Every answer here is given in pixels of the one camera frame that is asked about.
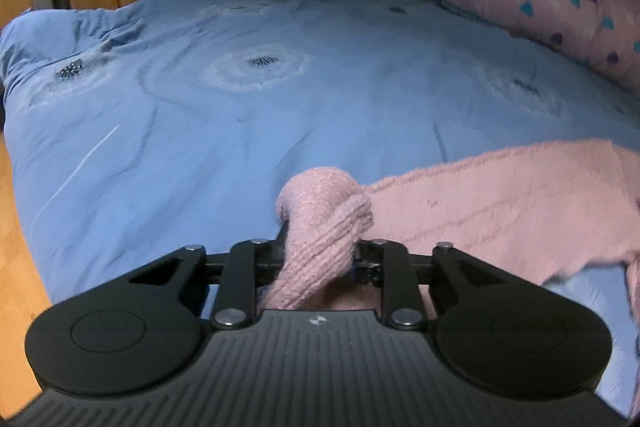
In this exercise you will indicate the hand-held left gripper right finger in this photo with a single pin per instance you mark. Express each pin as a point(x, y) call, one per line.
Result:
point(395, 277)

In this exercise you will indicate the pink knitted sweater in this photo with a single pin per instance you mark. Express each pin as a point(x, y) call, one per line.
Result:
point(465, 202)

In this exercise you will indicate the blue floral bed cover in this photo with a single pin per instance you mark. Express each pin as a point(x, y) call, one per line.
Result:
point(210, 107)

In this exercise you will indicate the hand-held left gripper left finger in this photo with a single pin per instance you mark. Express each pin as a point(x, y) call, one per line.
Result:
point(248, 274)

